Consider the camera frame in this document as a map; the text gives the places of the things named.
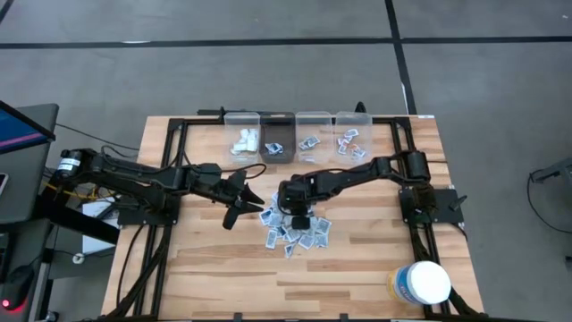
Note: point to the white tape roll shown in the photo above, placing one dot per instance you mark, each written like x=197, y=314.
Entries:
x=74, y=258

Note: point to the grey floor stand base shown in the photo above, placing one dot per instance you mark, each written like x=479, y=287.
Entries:
x=556, y=170

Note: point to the black desk support bar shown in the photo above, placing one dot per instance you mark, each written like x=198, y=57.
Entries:
x=80, y=223

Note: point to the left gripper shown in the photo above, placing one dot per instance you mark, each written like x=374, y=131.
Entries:
x=210, y=181

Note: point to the white packet blue mark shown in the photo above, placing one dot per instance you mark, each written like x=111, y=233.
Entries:
x=322, y=240

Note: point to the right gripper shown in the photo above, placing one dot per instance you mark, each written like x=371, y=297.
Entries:
x=295, y=194

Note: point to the black computer monitor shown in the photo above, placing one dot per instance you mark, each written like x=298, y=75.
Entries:
x=18, y=129

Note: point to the smartphone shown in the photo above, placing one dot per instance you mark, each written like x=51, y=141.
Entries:
x=2, y=183

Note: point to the black computer mouse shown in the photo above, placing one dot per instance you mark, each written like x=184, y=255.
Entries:
x=18, y=286

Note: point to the crumpled white packet blue print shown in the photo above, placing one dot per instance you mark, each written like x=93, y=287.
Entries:
x=289, y=251

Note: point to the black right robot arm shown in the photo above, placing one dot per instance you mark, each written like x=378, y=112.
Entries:
x=357, y=174

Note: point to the white lid wipes canister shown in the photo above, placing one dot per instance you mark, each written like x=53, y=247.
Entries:
x=424, y=282

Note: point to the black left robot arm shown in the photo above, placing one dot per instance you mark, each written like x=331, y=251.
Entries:
x=134, y=172

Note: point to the clear plastic packet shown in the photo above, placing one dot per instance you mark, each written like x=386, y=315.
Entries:
x=307, y=157

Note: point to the white paper sheet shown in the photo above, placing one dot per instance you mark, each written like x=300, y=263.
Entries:
x=96, y=210

